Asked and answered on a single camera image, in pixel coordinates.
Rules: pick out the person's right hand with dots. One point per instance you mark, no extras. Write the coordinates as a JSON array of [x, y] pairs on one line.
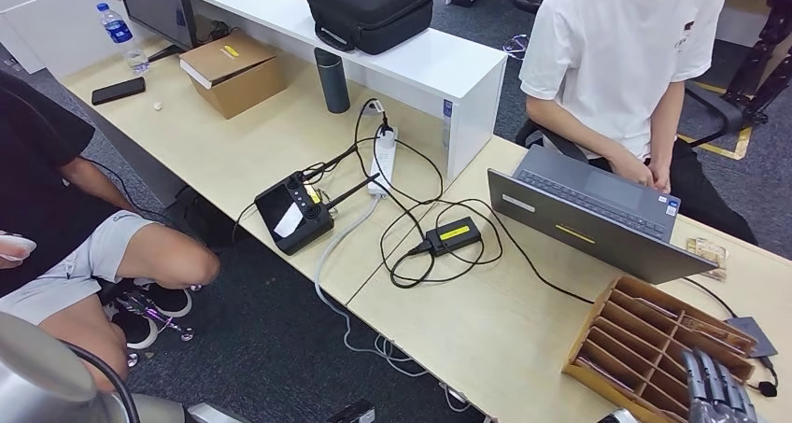
[[631, 168]]

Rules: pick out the person's left hand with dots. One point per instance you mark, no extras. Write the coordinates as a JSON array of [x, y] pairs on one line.
[[662, 176]]

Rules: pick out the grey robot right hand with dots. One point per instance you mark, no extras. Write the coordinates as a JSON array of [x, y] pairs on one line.
[[721, 395]]

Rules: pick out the wooden card organiser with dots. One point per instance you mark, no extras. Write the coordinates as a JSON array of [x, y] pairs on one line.
[[600, 321]]

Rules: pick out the white handheld device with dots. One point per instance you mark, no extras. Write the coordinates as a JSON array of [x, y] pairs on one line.
[[15, 247]]

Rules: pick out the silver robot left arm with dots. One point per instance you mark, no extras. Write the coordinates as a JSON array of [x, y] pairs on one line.
[[37, 370]]

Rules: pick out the person's left forearm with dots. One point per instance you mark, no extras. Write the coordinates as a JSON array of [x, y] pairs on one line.
[[665, 123], [93, 182]]

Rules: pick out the patterned room key card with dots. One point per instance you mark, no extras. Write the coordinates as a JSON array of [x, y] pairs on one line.
[[718, 335], [603, 372]]

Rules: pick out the dark grey card reader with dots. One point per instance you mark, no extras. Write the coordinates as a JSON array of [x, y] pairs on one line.
[[755, 338]]

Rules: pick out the person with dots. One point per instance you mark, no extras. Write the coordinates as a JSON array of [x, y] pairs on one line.
[[619, 49], [37, 191]]

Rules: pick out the yellow floor tape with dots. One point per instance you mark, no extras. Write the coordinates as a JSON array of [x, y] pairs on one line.
[[718, 149]]

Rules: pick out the grey laptop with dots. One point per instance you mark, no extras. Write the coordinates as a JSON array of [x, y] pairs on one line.
[[588, 234]]

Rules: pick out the black office chair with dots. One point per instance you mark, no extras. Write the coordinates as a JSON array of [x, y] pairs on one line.
[[733, 117]]

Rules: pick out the black metal stand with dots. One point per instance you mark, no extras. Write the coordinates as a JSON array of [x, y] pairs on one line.
[[758, 67]]

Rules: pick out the black adapter with yellow label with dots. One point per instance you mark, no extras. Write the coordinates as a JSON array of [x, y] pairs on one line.
[[456, 238]]

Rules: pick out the white desk shelf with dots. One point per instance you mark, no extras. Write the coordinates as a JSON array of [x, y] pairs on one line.
[[433, 61]]

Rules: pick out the black power plug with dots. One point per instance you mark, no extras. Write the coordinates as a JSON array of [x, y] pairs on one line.
[[386, 126]]

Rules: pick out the white power strip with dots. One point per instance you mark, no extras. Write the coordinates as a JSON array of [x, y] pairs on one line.
[[382, 166]]

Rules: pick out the black carrying case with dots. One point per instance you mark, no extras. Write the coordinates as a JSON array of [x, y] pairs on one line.
[[372, 12]]

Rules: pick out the dark thermos bottle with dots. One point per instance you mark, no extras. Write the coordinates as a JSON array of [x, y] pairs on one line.
[[333, 83]]

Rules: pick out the black remote controller with antennas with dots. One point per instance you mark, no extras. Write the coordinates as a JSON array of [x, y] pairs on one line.
[[273, 207]]

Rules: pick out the brown cardboard box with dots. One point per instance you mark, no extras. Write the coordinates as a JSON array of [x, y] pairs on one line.
[[236, 61]]

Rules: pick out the black bag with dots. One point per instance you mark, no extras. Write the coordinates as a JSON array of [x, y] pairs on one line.
[[204, 219]]

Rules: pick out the chrome chair base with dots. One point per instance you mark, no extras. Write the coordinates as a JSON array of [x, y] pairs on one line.
[[151, 315]]

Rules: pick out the black monitor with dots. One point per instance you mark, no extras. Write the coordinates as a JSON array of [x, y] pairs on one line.
[[156, 6]]

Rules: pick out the black smartphone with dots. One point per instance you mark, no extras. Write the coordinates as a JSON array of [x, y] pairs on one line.
[[119, 91]]

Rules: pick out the clear water bottle blue label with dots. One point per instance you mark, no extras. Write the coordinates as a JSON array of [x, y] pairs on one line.
[[119, 33]]

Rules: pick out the white partition panel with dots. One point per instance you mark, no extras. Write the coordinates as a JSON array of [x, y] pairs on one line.
[[49, 30]]

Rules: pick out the white wall charger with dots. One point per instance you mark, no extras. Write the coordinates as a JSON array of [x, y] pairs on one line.
[[374, 108]]

